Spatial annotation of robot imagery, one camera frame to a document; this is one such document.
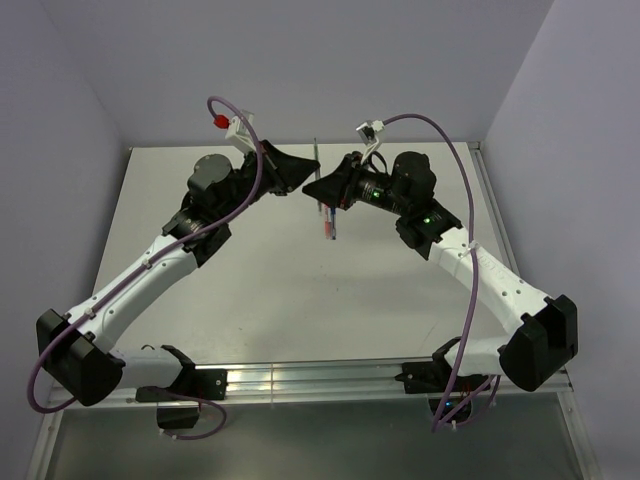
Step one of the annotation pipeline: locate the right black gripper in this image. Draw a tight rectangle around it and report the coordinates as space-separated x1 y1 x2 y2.
301 151 409 216

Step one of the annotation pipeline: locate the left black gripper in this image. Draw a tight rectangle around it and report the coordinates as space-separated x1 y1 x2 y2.
218 139 319 224

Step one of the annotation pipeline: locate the blue pen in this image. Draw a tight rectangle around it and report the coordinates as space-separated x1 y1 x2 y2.
329 207 337 240

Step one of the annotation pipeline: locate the red highlighter pen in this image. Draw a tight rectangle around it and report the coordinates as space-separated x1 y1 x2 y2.
322 204 332 240

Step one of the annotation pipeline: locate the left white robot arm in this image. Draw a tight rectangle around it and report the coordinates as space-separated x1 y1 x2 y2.
36 140 320 406

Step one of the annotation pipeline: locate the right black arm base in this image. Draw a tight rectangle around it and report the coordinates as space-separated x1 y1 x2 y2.
394 338 488 416

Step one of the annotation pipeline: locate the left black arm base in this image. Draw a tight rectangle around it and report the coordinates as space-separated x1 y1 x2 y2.
135 368 228 432

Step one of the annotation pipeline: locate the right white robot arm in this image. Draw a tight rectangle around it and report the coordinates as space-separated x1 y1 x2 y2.
303 152 578 392

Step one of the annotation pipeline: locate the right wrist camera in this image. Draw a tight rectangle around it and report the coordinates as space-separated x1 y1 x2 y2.
356 120 385 161

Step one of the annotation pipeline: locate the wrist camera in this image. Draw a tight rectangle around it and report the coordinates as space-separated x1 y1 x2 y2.
213 114 255 154
356 120 385 161

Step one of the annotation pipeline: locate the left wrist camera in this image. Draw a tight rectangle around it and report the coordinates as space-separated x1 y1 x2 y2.
213 114 255 154

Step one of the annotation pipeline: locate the aluminium mounting rail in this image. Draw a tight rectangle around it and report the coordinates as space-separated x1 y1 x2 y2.
47 349 574 416

